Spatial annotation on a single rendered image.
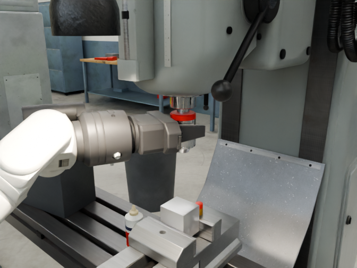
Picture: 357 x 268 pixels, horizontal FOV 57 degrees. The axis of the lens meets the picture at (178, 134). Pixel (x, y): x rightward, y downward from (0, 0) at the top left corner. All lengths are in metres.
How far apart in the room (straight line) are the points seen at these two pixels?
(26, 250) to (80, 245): 1.73
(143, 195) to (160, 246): 2.05
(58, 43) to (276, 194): 7.16
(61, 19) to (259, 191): 0.72
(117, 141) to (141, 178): 2.09
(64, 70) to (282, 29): 7.33
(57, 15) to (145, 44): 0.16
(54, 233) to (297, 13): 0.73
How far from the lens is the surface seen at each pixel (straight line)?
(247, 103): 0.95
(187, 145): 0.59
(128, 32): 0.48
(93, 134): 0.51
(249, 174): 0.95
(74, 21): 0.35
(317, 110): 0.87
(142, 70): 0.48
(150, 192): 2.65
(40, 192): 0.98
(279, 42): 0.62
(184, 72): 0.48
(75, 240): 0.86
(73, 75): 7.94
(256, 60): 0.62
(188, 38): 0.47
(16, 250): 2.58
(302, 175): 0.91
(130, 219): 0.75
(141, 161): 2.54
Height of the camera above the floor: 1.41
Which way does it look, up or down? 17 degrees down
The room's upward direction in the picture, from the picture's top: straight up
